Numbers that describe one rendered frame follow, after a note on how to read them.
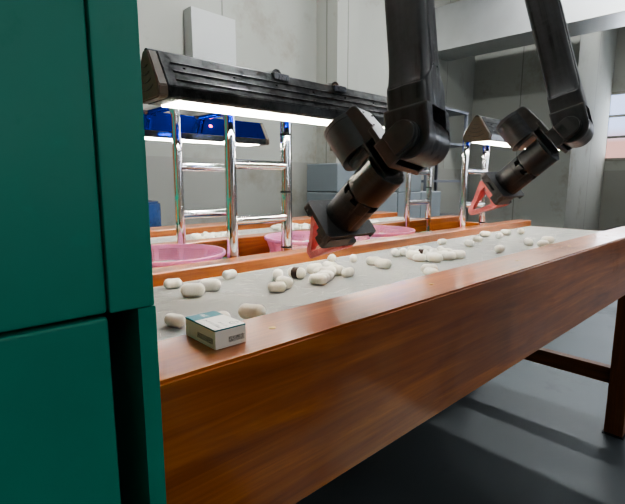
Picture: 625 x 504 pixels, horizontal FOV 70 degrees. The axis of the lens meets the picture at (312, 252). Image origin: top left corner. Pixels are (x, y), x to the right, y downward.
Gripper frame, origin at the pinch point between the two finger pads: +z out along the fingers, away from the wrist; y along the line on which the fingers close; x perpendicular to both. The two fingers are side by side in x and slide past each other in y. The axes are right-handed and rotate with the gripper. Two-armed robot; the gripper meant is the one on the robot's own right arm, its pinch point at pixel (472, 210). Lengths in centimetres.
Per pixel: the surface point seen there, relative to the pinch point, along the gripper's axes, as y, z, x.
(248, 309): 61, 5, 8
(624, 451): -82, 43, 77
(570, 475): -54, 49, 72
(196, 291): 60, 17, -2
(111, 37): 82, -26, 1
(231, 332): 71, -5, 14
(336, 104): 28.7, -3.3, -25.3
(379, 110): 15.5, -3.2, -25.5
